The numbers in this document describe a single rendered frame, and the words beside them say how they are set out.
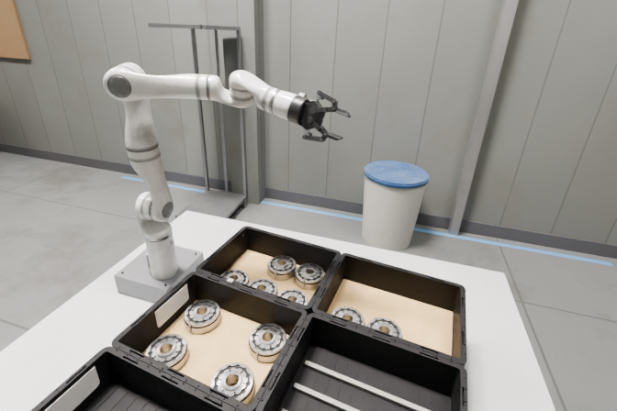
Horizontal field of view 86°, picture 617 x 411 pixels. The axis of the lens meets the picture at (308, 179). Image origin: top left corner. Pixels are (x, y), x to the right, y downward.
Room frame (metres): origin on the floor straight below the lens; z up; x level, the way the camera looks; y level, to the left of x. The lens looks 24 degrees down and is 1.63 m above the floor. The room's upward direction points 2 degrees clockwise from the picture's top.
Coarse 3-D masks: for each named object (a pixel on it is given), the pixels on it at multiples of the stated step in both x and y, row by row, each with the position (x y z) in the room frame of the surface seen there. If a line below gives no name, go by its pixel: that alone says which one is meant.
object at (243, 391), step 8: (224, 368) 0.56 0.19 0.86; (232, 368) 0.56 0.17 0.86; (240, 368) 0.57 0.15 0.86; (248, 368) 0.56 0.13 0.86; (216, 376) 0.54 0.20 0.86; (248, 376) 0.55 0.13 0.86; (216, 384) 0.52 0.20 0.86; (248, 384) 0.52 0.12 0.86; (224, 392) 0.50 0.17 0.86; (232, 392) 0.50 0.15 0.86; (240, 392) 0.50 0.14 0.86; (248, 392) 0.50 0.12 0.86; (240, 400) 0.49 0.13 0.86
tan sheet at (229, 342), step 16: (176, 320) 0.73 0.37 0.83; (224, 320) 0.74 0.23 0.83; (240, 320) 0.74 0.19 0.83; (160, 336) 0.67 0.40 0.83; (192, 336) 0.68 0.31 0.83; (208, 336) 0.68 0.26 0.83; (224, 336) 0.68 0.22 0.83; (240, 336) 0.69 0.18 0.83; (288, 336) 0.69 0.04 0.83; (144, 352) 0.62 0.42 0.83; (192, 352) 0.63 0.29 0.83; (208, 352) 0.63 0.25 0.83; (224, 352) 0.63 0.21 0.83; (240, 352) 0.63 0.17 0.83; (192, 368) 0.58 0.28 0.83; (208, 368) 0.58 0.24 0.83; (256, 368) 0.59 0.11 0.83; (208, 384) 0.54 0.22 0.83; (256, 384) 0.54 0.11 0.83
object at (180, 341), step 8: (168, 336) 0.65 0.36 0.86; (176, 336) 0.65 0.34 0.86; (152, 344) 0.62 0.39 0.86; (176, 344) 0.62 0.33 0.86; (184, 344) 0.62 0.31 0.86; (152, 352) 0.60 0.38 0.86; (176, 352) 0.60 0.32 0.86; (184, 352) 0.60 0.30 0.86; (160, 360) 0.58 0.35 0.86; (168, 360) 0.58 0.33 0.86; (176, 360) 0.58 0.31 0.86
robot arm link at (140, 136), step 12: (144, 72) 0.98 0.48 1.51; (132, 108) 0.97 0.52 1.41; (144, 108) 0.98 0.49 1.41; (132, 120) 0.96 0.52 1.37; (144, 120) 0.96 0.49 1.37; (132, 132) 0.94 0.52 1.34; (144, 132) 0.95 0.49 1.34; (132, 144) 0.93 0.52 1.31; (144, 144) 0.93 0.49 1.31; (156, 144) 0.97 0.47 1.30
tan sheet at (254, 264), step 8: (248, 256) 1.05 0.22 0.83; (256, 256) 1.06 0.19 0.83; (264, 256) 1.06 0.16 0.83; (232, 264) 1.00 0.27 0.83; (240, 264) 1.00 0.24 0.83; (248, 264) 1.00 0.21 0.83; (256, 264) 1.01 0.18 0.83; (264, 264) 1.01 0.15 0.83; (248, 272) 0.96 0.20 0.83; (256, 272) 0.96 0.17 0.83; (264, 272) 0.96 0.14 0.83; (272, 280) 0.92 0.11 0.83; (288, 280) 0.93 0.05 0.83; (280, 288) 0.88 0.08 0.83; (288, 288) 0.89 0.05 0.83; (296, 288) 0.89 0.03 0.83
